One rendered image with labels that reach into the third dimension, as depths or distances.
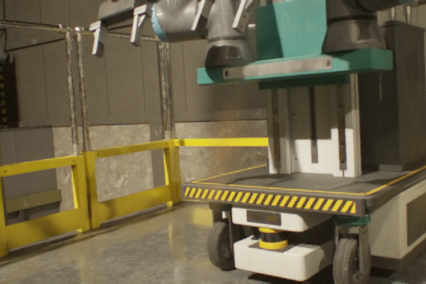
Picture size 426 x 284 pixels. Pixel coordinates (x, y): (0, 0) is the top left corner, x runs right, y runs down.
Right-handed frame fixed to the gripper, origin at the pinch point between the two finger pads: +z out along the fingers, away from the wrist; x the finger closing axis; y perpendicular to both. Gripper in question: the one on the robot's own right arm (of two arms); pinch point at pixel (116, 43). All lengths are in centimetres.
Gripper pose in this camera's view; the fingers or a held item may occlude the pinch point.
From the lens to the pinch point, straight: 133.9
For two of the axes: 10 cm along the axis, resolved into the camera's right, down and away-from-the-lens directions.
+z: -0.6, 9.4, -3.3
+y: 5.2, 3.1, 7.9
